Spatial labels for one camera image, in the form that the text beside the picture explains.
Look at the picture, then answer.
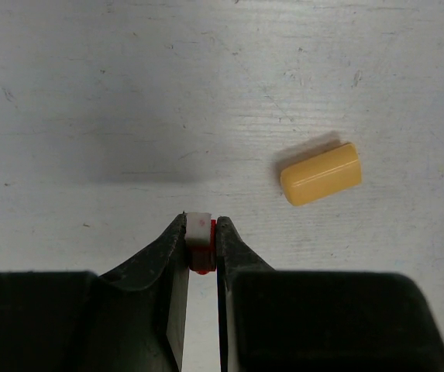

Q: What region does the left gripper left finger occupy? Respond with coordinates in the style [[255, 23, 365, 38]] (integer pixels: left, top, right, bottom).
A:
[[0, 214, 189, 371]]

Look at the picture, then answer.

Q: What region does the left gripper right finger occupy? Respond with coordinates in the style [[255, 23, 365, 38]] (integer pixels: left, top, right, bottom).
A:
[[215, 217, 444, 371]]

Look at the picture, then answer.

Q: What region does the red pen cap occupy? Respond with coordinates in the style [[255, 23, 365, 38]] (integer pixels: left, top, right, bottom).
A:
[[184, 212, 216, 275]]

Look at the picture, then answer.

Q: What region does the yellow-orange pen cap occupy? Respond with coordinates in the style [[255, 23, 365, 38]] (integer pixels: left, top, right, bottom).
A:
[[280, 143, 362, 206]]

